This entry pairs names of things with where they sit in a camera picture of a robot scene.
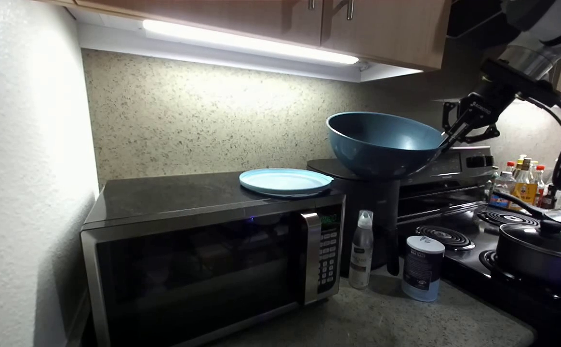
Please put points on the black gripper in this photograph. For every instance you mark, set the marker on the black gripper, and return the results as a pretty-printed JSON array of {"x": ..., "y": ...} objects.
[{"x": 477, "y": 114}]

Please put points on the large blue bowl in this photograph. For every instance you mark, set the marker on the large blue bowl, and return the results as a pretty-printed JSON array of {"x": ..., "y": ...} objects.
[{"x": 383, "y": 144}]

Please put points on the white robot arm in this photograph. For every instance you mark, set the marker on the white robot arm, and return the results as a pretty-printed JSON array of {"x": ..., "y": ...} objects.
[{"x": 529, "y": 36}]

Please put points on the black electric stove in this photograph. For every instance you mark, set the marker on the black electric stove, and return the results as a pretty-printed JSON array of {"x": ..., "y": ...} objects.
[{"x": 448, "y": 202}]

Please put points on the condiment bottles group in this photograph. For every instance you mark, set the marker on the condiment bottles group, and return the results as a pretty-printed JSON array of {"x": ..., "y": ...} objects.
[{"x": 527, "y": 181}]

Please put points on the wooden upper cabinet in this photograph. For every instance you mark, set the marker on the wooden upper cabinet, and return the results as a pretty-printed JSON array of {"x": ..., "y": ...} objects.
[{"x": 408, "y": 33}]

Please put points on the blue canister white lid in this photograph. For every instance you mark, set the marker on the blue canister white lid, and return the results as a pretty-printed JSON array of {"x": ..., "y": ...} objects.
[{"x": 421, "y": 272}]

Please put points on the white spray bottle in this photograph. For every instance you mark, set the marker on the white spray bottle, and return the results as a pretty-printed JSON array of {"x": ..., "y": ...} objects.
[{"x": 361, "y": 250}]

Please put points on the light blue plate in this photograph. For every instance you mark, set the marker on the light blue plate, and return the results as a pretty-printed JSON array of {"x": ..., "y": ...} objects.
[{"x": 286, "y": 181}]

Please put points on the under-cabinet light strip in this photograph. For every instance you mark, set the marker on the under-cabinet light strip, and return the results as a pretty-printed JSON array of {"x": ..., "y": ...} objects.
[{"x": 246, "y": 42}]

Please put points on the stainless steel microwave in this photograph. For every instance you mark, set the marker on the stainless steel microwave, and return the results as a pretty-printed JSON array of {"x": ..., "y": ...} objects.
[{"x": 190, "y": 258}]

